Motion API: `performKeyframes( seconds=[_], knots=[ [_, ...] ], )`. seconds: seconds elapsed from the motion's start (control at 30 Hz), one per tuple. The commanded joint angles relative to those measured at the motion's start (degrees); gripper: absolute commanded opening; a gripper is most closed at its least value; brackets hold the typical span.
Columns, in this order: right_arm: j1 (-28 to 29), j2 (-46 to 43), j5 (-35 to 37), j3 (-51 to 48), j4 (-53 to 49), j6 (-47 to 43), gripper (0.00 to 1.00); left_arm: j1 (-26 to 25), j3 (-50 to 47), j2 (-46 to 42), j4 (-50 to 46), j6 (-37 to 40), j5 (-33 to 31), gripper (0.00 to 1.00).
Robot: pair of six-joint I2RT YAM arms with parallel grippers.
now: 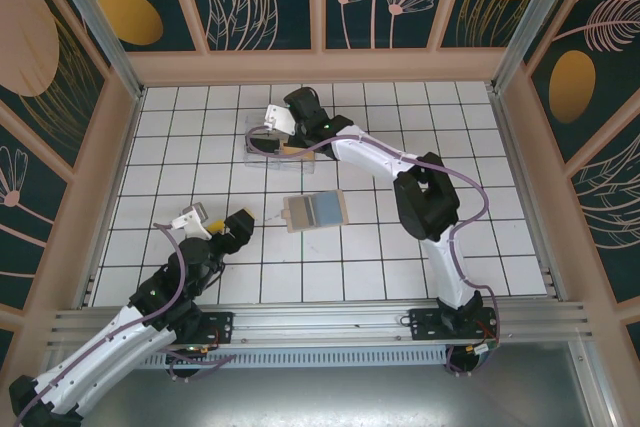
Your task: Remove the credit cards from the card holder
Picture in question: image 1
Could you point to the aluminium side rail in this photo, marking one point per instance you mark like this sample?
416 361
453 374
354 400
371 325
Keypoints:
527 197

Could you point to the grey striped credit card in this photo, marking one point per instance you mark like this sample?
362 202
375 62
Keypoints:
302 212

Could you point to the gold credit card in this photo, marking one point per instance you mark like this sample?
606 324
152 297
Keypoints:
300 152

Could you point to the black credit card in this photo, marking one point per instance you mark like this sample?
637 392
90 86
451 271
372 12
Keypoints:
260 143

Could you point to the long aluminium base rail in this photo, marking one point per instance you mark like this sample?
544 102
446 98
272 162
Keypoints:
325 322

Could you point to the clear acrylic card organizer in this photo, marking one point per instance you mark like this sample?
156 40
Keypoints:
300 167

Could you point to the beige leather card holder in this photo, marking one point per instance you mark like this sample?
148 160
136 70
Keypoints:
330 209

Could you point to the aluminium frame post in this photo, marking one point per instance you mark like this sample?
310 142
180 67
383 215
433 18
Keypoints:
540 17
95 22

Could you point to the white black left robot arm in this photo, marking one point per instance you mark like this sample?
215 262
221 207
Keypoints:
120 359

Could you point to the galvanised metal sheet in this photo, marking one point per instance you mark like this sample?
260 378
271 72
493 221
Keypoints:
325 397

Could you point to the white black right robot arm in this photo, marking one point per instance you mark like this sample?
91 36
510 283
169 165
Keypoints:
360 159

